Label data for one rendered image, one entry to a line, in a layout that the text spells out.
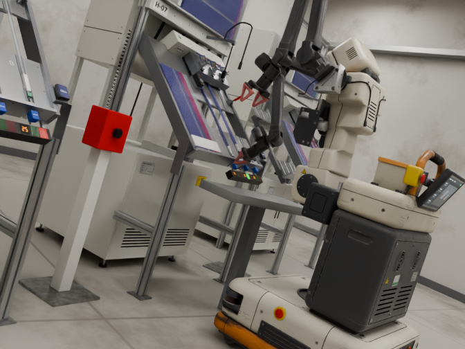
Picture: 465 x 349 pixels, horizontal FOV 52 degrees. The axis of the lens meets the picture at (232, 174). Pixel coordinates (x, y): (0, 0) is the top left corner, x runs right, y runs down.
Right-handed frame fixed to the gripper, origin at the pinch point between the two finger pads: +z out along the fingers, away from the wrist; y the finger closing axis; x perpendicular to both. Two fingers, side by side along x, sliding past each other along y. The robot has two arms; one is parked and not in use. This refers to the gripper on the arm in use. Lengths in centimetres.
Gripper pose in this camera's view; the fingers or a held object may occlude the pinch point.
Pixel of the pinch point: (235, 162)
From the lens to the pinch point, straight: 249.4
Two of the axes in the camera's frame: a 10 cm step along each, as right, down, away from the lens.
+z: -7.9, 4.8, 3.8
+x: 3.7, 8.7, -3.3
